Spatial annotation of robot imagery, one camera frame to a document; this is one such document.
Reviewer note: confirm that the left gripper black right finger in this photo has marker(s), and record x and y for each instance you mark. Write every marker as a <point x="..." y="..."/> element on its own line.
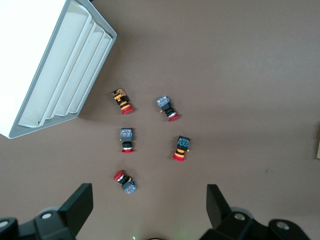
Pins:
<point x="220" y="215"/>

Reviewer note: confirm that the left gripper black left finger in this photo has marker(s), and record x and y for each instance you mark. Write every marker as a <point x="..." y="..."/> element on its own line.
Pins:
<point x="77" y="210"/>

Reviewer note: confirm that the orange-ringed button green contact block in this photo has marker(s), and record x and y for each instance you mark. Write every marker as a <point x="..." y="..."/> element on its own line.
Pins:
<point x="182" y="147"/>

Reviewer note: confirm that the orange-bodied red emergency stop button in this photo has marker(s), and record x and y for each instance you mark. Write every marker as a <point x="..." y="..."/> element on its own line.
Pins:
<point x="121" y="101"/>

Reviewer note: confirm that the white divided plastic tray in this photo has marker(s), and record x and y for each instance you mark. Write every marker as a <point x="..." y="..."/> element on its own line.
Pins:
<point x="62" y="57"/>

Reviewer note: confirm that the green load switch yellow base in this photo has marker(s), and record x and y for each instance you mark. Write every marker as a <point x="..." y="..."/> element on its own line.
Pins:
<point x="318" y="150"/>

